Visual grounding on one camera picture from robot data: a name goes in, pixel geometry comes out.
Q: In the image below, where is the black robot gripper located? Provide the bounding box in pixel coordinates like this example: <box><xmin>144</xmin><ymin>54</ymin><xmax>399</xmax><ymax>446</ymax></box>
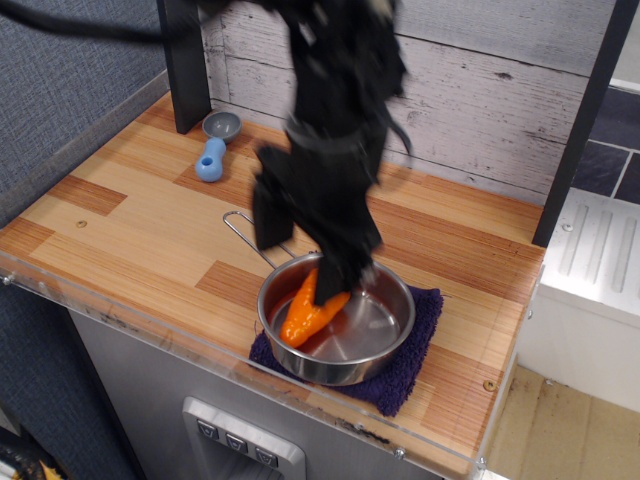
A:
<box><xmin>252</xmin><ymin>128</ymin><xmax>387</xmax><ymax>305</ymax></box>

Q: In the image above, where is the orange plastic toy carrot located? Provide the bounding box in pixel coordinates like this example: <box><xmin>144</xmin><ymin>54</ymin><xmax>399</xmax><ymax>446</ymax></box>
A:
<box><xmin>279</xmin><ymin>268</ymin><xmax>351</xmax><ymax>348</ymax></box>

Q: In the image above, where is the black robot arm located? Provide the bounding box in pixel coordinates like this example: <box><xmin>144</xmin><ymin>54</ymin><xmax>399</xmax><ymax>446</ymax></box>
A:
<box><xmin>252</xmin><ymin>1</ymin><xmax>409</xmax><ymax>305</ymax></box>

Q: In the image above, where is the blue grey toy scoop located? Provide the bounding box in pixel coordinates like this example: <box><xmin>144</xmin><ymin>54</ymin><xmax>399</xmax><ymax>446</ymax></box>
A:
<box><xmin>195</xmin><ymin>112</ymin><xmax>243</xmax><ymax>183</ymax></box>

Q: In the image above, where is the clear acrylic edge guard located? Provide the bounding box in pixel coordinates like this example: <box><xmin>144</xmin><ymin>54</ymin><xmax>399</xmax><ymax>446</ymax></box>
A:
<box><xmin>1</xmin><ymin>254</ymin><xmax>487</xmax><ymax>479</ymax></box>

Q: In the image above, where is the purple towel cloth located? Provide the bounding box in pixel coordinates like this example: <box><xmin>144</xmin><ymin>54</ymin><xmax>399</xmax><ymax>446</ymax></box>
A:
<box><xmin>248</xmin><ymin>286</ymin><xmax>445</xmax><ymax>419</ymax></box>

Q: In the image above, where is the silver dispenser button panel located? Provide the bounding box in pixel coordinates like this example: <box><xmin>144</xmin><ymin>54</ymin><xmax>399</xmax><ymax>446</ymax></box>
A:
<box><xmin>182</xmin><ymin>397</ymin><xmax>307</xmax><ymax>479</ymax></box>

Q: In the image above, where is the white toy sink unit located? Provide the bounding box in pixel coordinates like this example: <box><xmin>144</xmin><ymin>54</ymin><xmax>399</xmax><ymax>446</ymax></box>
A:
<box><xmin>516</xmin><ymin>189</ymin><xmax>639</xmax><ymax>411</ymax></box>

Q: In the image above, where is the yellow object bottom left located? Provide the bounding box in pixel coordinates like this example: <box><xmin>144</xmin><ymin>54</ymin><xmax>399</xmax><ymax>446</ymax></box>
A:
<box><xmin>30</xmin><ymin>462</ymin><xmax>64</xmax><ymax>480</ymax></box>

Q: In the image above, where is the stainless steel pot with handle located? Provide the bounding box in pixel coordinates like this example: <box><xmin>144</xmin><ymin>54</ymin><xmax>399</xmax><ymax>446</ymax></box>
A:
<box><xmin>223</xmin><ymin>211</ymin><xmax>416</xmax><ymax>386</ymax></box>

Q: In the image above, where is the dark grey left post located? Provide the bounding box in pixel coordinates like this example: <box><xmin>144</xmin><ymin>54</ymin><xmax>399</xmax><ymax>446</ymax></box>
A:
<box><xmin>157</xmin><ymin>0</ymin><xmax>211</xmax><ymax>134</ymax></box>

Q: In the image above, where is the dark grey post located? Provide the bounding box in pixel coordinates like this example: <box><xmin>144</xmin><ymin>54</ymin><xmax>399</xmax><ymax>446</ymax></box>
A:
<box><xmin>532</xmin><ymin>0</ymin><xmax>639</xmax><ymax>248</ymax></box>
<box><xmin>157</xmin><ymin>0</ymin><xmax>211</xmax><ymax>134</ymax></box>

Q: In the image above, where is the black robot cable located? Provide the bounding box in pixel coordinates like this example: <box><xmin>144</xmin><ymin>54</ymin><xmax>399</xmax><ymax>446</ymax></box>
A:
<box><xmin>0</xmin><ymin>9</ymin><xmax>201</xmax><ymax>45</ymax></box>

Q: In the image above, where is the dark grey right post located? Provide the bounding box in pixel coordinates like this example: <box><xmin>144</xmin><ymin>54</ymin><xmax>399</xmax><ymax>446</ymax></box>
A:
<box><xmin>532</xmin><ymin>0</ymin><xmax>639</xmax><ymax>248</ymax></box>

